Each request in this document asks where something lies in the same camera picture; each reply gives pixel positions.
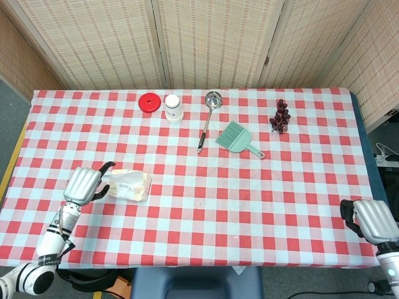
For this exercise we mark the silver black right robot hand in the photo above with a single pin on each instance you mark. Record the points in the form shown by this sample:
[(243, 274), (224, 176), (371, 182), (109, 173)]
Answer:
[(372, 221)]

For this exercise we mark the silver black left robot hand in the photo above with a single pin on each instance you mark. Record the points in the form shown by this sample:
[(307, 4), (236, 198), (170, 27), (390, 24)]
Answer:
[(81, 185)]

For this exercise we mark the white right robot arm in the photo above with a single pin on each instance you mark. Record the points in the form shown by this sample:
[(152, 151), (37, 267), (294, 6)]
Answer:
[(388, 264)]

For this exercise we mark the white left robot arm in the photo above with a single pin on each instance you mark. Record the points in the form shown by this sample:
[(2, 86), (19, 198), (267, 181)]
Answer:
[(46, 246)]

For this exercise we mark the clear plastic food bag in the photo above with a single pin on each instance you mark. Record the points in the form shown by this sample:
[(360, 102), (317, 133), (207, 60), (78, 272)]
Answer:
[(131, 185)]

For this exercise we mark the white power strip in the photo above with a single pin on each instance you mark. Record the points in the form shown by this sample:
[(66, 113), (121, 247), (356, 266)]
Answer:
[(387, 158)]

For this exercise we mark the black bag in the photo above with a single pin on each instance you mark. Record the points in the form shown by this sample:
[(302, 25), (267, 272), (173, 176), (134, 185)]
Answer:
[(90, 277)]

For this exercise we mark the red round disc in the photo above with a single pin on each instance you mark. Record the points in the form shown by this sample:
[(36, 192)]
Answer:
[(150, 102)]

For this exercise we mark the white paper cup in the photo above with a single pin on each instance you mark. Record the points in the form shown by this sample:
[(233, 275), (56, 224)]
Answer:
[(173, 109)]

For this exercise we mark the red white checkered tablecloth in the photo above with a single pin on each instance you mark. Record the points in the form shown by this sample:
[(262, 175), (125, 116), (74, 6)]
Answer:
[(218, 193)]

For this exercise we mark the purple grape bunch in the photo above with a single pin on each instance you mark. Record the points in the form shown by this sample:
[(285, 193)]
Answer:
[(280, 117)]

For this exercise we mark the blue chair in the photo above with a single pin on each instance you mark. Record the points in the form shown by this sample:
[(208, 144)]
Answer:
[(196, 281)]

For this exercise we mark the green plastic dustpan brush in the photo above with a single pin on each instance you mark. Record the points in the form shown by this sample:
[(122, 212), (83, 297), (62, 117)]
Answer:
[(236, 139)]

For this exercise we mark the woven folding screen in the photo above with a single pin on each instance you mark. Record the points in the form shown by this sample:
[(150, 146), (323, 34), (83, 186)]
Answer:
[(199, 40)]

